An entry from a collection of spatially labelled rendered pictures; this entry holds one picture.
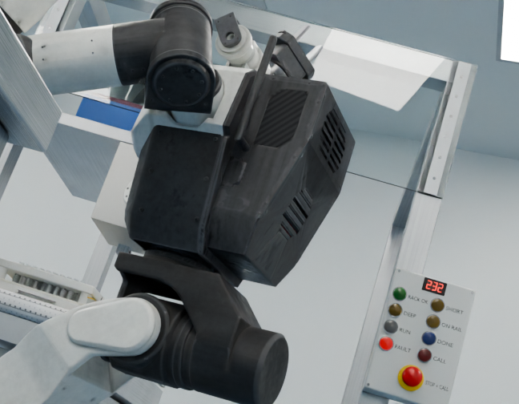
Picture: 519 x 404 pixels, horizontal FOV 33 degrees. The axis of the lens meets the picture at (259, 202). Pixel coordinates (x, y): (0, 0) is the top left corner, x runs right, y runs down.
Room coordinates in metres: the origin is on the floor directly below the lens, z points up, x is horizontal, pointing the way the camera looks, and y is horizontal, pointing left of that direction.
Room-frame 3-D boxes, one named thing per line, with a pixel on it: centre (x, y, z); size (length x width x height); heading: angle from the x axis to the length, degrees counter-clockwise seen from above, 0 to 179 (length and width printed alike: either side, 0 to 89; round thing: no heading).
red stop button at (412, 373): (1.76, -0.40, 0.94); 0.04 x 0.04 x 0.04; 83
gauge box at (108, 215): (2.09, 0.29, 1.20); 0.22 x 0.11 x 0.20; 173
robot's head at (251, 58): (1.39, 0.11, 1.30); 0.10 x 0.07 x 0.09; 155
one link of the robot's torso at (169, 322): (1.37, 0.08, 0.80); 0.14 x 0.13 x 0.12; 155
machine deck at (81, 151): (2.30, 0.40, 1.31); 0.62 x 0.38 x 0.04; 173
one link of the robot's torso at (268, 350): (1.35, 0.03, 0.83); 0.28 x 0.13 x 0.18; 65
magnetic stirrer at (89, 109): (2.12, 0.38, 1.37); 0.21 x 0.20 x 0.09; 83
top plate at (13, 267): (2.17, 0.41, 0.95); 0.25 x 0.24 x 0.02; 83
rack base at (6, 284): (2.17, 0.40, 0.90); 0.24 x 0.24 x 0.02; 83
